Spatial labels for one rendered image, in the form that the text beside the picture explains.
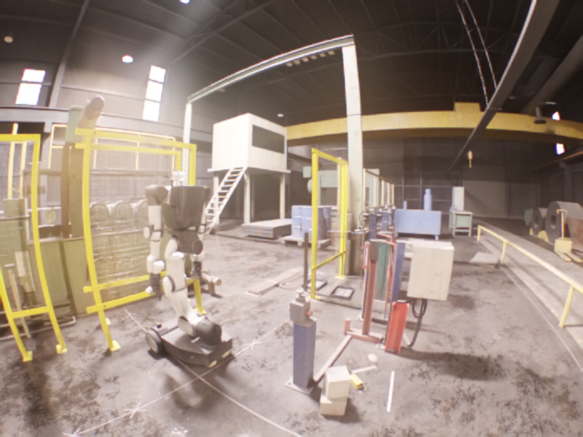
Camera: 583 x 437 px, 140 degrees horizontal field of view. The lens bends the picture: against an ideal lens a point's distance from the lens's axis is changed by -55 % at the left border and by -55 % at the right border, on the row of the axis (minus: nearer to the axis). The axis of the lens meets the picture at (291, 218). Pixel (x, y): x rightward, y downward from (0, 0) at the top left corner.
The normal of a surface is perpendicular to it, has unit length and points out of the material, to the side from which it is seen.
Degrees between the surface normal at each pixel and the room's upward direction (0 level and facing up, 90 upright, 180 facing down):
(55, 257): 90
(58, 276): 90
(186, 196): 90
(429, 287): 90
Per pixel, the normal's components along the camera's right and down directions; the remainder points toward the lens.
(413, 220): -0.54, 0.07
